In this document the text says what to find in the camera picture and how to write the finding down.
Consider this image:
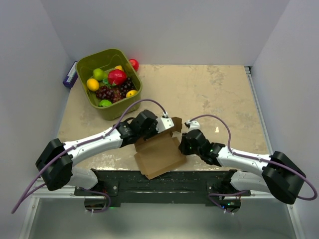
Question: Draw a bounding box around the brown cardboard box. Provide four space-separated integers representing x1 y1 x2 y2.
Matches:
134 117 186 180

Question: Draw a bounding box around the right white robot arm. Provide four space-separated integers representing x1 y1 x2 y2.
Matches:
178 129 306 205

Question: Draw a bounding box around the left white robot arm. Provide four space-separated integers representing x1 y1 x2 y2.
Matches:
35 110 170 195

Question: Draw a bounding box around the blue white small box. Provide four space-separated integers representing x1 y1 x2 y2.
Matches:
62 61 78 89

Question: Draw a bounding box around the yellow lemon right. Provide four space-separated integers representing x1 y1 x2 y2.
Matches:
126 90 138 98

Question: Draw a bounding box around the yellow lemon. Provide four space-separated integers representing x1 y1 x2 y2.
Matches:
126 90 138 98
86 78 100 92

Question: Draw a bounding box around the dark purple grape bunch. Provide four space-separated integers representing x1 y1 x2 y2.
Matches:
96 77 136 103

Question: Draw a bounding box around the green fruit front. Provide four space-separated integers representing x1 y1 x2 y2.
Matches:
98 100 112 107

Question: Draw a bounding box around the green plastic bin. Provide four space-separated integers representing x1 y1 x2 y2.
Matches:
76 49 143 120

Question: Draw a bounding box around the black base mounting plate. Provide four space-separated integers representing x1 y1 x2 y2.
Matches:
74 170 241 211

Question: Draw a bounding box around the red pomegranate in bin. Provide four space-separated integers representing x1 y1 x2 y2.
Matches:
107 69 127 85

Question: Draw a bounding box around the red apple outside bin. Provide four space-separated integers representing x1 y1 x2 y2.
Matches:
129 58 140 71

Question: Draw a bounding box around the yellow fruit at back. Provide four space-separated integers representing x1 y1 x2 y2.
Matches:
114 65 124 71

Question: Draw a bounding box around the yellow lemon left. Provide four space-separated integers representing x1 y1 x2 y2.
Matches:
86 78 100 92

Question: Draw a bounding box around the green pear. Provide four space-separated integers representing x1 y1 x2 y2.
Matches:
93 68 107 82

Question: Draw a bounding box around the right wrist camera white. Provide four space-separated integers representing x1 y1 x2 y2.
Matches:
184 120 200 132

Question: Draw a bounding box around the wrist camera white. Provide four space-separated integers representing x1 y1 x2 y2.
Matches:
184 120 200 132
156 117 174 133

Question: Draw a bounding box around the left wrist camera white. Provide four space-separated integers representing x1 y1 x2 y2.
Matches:
156 117 174 133

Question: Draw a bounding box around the aluminium frame rail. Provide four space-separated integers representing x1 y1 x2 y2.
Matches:
244 66 273 153

